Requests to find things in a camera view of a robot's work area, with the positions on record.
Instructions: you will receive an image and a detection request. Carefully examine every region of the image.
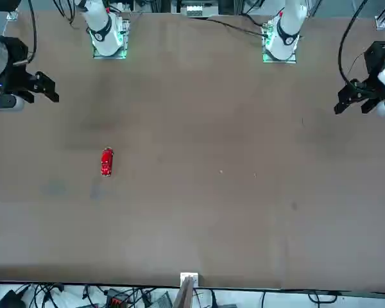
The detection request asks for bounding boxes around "black device with red marks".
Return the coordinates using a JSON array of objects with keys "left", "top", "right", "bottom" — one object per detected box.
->
[{"left": 105, "top": 288, "right": 130, "bottom": 308}]

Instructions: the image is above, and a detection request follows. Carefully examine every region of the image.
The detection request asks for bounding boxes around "white table edge bracket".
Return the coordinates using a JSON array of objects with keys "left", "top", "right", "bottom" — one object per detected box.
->
[{"left": 180, "top": 272, "right": 200, "bottom": 288}]

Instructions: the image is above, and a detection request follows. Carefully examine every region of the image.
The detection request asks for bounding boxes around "black base power cable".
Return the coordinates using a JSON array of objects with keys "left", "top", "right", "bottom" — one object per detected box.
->
[{"left": 189, "top": 16, "right": 268, "bottom": 37}]

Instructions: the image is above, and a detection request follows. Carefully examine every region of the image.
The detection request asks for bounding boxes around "white power strip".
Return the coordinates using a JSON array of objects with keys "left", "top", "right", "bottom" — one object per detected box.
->
[{"left": 185, "top": 4, "right": 203, "bottom": 18}]

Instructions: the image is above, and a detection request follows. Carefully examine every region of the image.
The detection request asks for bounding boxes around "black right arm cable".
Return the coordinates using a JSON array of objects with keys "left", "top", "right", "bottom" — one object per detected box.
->
[{"left": 21, "top": 0, "right": 39, "bottom": 65}]

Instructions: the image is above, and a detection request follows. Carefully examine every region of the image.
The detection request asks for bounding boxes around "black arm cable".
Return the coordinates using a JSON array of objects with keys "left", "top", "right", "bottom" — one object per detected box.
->
[
  {"left": 338, "top": 0, "right": 373, "bottom": 87},
  {"left": 21, "top": 0, "right": 39, "bottom": 65}
]

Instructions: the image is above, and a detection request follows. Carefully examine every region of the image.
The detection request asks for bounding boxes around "red toy car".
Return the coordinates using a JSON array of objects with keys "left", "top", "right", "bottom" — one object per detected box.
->
[{"left": 100, "top": 146, "right": 116, "bottom": 178}]

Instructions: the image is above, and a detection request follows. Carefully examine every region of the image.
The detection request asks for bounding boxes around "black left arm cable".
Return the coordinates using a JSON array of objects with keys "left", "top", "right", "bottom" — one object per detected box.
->
[{"left": 338, "top": 0, "right": 373, "bottom": 87}]

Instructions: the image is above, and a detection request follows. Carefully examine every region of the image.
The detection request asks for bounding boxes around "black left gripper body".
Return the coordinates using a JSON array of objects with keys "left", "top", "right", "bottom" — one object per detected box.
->
[{"left": 364, "top": 40, "right": 385, "bottom": 101}]

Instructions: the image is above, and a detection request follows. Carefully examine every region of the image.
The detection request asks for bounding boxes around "upright camera post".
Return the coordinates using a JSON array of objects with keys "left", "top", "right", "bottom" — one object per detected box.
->
[{"left": 174, "top": 277, "right": 196, "bottom": 308}]

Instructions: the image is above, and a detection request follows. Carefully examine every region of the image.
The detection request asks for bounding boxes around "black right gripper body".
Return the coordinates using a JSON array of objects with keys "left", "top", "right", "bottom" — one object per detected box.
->
[{"left": 0, "top": 36, "right": 37, "bottom": 96}]

